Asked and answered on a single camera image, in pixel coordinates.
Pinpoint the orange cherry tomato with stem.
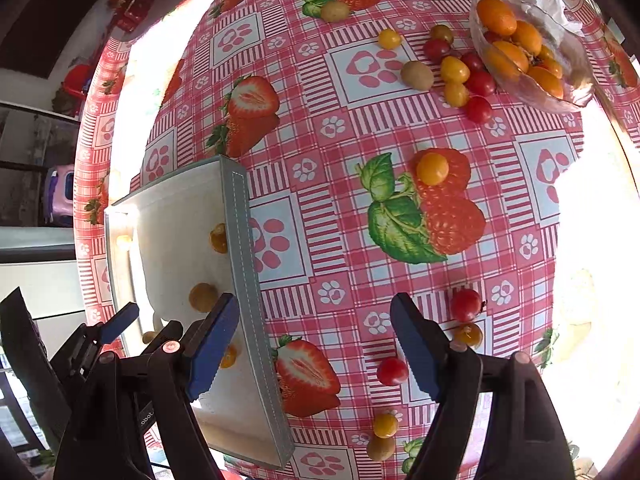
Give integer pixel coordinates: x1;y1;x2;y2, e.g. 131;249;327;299
454;323;484;349

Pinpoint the brown longan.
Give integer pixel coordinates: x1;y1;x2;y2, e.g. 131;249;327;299
320;0;352;23
367;434;396;463
400;61;435;91

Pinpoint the yellow cherry tomato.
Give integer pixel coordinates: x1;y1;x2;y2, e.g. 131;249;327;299
416;152;449;186
378;28;402;50

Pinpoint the brown longan fruit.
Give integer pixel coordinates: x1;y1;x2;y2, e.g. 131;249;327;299
189;283;219;313

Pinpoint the grey shallow cardboard tray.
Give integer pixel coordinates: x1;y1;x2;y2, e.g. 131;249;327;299
105;156;294;468

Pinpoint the red strawberry pattern tablecloth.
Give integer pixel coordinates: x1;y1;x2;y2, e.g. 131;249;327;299
74;0;639;479

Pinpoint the red cherry tomato cluster front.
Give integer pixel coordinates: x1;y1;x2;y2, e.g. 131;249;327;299
464;96;492;125

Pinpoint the orange kumquat front in bowl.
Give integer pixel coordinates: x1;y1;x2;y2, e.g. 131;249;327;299
527;65;564;100

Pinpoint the orange kumquat in bowl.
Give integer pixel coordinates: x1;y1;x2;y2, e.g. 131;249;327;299
485;40;529;80
511;20;542;56
527;65;564;100
476;0;518;37

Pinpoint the orange kumquat left in bowl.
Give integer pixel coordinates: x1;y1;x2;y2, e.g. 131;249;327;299
485;40;529;80

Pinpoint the orange kumquat right in bowl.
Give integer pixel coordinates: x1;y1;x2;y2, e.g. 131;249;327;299
511;20;542;56

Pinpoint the clear glass fruit bowl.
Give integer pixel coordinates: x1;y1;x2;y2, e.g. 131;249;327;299
469;0;596;113

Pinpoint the orange kumquat top in bowl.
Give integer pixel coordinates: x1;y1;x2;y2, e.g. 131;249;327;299
476;0;518;37

